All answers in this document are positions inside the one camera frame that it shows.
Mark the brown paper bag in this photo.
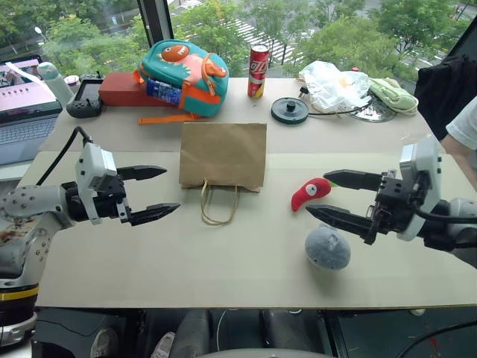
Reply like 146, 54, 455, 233
178, 122, 268, 226

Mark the black window frame post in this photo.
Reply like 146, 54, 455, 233
136, 0, 175, 54

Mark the red plush toy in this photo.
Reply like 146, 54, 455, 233
291, 178, 340, 213

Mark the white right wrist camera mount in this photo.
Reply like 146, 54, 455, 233
396, 135, 443, 242

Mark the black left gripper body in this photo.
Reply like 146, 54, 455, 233
92, 172, 134, 227

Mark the white plastic bag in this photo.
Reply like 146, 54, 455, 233
297, 60, 373, 113

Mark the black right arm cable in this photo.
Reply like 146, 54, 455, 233
409, 173, 477, 224

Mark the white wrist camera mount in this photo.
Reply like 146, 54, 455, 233
75, 142, 119, 226
396, 135, 443, 242

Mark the red rectangular box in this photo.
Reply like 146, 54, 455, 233
98, 72, 180, 108

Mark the black kettle base cable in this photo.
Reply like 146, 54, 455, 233
306, 105, 370, 121

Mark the round silver metal plate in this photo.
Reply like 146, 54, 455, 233
347, 99, 397, 123

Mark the black handheld game controller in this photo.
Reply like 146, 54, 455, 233
66, 72, 105, 119

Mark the black garment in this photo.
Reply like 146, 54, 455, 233
414, 54, 477, 142

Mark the purple lidded cup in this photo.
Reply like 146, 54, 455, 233
63, 74, 82, 95

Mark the red cola can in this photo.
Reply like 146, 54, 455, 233
247, 44, 271, 99

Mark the blue snack packet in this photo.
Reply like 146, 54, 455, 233
145, 78, 184, 106

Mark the white sneaker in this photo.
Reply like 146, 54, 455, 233
90, 327, 121, 358
150, 330, 177, 358

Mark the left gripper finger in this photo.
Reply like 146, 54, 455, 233
127, 202, 182, 227
116, 164, 168, 183

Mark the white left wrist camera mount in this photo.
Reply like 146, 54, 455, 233
75, 142, 119, 226

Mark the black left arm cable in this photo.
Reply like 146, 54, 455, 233
35, 126, 94, 186

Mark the pale green bottle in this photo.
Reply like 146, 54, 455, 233
37, 61, 74, 108

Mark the blue plush whale toy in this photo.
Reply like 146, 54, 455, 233
304, 223, 352, 271

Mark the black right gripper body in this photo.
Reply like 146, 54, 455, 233
364, 169, 419, 246

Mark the grey laptop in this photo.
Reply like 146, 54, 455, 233
0, 54, 64, 167

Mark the dark green kettle base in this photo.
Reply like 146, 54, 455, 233
270, 96, 310, 125

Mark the person in white shirt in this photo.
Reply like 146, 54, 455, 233
440, 94, 477, 195

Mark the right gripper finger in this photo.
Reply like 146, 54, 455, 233
323, 169, 384, 193
305, 204, 374, 242

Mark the robot body with yellow band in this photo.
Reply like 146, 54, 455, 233
0, 274, 40, 348

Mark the teal dinosaur backpack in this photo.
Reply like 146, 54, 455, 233
137, 40, 230, 126

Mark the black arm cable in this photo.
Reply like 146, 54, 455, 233
35, 126, 94, 186
409, 173, 477, 224

